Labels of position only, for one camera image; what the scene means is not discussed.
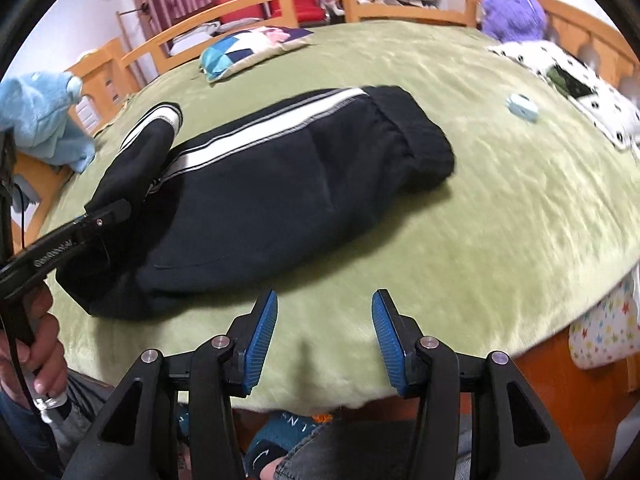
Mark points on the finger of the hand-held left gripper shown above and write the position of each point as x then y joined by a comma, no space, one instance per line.
107,215

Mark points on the black pants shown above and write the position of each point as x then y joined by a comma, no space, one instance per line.
275,185

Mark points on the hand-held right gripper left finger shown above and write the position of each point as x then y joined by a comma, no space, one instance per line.
260,340

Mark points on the white black-dotted pillow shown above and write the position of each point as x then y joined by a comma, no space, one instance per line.
600,105

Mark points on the purple plush toy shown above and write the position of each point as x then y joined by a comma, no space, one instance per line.
512,10

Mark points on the person's left leg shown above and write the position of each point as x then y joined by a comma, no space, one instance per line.
75,410

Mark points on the geometric print pillow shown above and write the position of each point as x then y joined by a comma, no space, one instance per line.
240,47

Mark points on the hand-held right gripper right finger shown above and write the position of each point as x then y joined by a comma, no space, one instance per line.
387,340

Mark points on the star print sheet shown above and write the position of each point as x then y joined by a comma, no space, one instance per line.
605,330

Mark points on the person's right leg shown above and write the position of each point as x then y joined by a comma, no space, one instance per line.
350,450

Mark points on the person's leg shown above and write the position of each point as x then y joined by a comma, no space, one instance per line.
350,450
75,410

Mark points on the wooden cabinet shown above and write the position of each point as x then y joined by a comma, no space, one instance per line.
100,75

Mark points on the small light blue device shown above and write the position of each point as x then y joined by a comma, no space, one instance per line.
522,107

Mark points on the green blanket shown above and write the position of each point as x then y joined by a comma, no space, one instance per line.
500,210

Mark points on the wooden coat rack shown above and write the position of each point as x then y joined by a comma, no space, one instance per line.
131,40

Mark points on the teal slipper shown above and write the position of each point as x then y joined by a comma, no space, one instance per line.
280,437

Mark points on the person's left hand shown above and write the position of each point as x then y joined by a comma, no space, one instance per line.
47,350

